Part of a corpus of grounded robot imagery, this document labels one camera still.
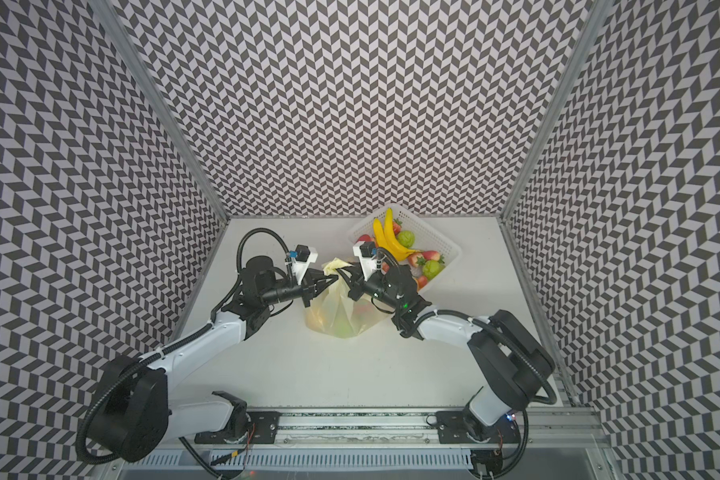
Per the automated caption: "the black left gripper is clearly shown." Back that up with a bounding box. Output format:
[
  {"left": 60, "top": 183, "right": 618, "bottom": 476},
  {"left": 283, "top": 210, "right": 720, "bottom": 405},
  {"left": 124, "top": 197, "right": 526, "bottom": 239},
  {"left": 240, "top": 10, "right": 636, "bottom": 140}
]
[{"left": 261, "top": 268, "right": 340, "bottom": 309}]

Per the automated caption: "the yellow plastic bag orange print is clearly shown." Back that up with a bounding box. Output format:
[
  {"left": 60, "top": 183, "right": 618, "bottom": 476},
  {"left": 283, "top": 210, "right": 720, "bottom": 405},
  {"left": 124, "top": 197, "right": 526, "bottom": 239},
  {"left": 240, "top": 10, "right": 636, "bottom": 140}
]
[{"left": 305, "top": 258, "right": 391, "bottom": 339}]

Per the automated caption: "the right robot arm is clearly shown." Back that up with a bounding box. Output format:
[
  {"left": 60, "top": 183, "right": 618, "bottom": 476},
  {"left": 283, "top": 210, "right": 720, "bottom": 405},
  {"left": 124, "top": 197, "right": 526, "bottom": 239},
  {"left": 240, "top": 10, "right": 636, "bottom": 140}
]
[{"left": 338, "top": 263, "right": 557, "bottom": 443}]

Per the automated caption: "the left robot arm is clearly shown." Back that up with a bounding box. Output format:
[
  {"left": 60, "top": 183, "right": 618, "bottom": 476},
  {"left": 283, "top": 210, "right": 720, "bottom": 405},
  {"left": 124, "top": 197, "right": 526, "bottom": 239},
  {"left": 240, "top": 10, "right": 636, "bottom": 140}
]
[{"left": 74, "top": 227, "right": 338, "bottom": 465}]

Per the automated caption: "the yellow banana bunch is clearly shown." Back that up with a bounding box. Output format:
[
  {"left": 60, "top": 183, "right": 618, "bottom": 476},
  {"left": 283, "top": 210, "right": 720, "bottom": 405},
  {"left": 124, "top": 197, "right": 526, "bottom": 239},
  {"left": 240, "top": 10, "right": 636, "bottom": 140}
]
[{"left": 372, "top": 208, "right": 418, "bottom": 262}]

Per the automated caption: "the green apple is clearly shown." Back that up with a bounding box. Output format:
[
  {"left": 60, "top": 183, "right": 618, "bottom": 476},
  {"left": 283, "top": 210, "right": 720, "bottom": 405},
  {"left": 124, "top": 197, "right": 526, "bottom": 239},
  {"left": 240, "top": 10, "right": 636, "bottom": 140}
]
[{"left": 396, "top": 230, "right": 416, "bottom": 249}]

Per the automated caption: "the white plastic fruit basket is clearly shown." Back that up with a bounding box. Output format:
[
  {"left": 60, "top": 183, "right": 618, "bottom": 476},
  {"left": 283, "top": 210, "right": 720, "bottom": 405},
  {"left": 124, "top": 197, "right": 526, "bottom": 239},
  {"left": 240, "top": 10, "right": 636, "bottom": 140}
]
[{"left": 345, "top": 204, "right": 462, "bottom": 295}]

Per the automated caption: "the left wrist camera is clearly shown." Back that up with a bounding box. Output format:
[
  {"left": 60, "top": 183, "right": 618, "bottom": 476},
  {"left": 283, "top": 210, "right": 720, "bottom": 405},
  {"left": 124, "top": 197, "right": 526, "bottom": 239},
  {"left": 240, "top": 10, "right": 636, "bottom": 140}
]
[{"left": 285, "top": 245, "right": 318, "bottom": 285}]

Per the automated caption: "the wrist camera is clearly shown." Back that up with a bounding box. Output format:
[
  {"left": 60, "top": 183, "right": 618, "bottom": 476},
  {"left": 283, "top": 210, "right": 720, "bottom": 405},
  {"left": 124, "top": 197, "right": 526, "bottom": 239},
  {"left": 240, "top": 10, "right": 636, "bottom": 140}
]
[
  {"left": 285, "top": 245, "right": 318, "bottom": 285},
  {"left": 353, "top": 240, "right": 383, "bottom": 281}
]

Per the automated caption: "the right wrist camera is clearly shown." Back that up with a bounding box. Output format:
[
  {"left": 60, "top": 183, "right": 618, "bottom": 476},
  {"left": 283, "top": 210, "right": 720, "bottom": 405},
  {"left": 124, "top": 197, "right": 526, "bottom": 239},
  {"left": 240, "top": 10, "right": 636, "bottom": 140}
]
[{"left": 353, "top": 240, "right": 383, "bottom": 281}]

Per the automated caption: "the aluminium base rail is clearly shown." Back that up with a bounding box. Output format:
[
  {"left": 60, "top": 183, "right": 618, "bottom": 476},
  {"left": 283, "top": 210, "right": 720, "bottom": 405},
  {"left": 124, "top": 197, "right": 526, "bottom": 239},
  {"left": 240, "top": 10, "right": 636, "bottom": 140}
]
[{"left": 248, "top": 406, "right": 608, "bottom": 448}]

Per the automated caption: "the aluminium left corner post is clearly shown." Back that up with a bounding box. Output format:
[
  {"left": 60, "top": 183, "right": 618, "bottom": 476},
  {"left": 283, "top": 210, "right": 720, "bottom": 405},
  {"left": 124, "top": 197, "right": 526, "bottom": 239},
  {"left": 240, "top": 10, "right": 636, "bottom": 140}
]
[{"left": 88, "top": 0, "right": 229, "bottom": 223}]

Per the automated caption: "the aluminium corner post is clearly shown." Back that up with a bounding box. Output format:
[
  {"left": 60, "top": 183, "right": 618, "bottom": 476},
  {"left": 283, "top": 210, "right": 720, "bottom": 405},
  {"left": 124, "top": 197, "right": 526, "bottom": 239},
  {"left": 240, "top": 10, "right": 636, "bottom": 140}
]
[
  {"left": 499, "top": 0, "right": 614, "bottom": 225},
  {"left": 88, "top": 0, "right": 229, "bottom": 223}
]

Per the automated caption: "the aluminium right corner post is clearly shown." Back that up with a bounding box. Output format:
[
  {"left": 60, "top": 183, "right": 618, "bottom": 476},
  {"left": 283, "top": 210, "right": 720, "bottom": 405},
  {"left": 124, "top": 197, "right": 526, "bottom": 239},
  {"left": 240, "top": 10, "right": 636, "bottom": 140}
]
[{"left": 499, "top": 0, "right": 614, "bottom": 225}]

